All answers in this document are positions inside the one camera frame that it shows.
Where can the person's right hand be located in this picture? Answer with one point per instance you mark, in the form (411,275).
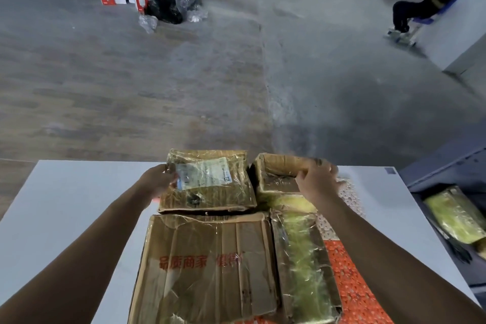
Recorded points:
(317,183)

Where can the person's left hand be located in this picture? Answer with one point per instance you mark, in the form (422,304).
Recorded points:
(157,181)

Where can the taped brown parcel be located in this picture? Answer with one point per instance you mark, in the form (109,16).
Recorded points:
(277,179)

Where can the taped parcel with white label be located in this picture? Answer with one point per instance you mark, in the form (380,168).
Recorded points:
(220,194)

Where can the green taped parcel tall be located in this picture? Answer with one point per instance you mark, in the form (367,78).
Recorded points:
(303,270)

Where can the large taped carton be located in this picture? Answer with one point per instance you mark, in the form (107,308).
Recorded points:
(212,282)

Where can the yellow parcel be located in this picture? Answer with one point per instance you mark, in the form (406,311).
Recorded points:
(453,213)

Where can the person's right forearm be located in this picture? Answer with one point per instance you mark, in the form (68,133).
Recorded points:
(398,270)

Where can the person's left forearm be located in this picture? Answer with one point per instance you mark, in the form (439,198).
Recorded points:
(76,259)

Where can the white perforated plastic mat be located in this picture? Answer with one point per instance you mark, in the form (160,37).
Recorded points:
(351,198)

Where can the grey square table sticker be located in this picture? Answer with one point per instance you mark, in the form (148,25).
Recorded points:
(390,170)

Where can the white table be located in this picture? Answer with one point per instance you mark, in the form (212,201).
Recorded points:
(68,191)

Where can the orange perforated plastic mat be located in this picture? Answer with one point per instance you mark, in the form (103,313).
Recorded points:
(353,289)

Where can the dark blue metal shelf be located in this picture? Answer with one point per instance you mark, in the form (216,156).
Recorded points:
(448,160)

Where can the black rubbish bag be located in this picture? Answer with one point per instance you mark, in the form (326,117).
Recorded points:
(165,10)

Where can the small red white carton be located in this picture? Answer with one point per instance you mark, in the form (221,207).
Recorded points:
(141,1)

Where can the blue plastic chair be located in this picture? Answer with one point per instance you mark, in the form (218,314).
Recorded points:
(425,20)

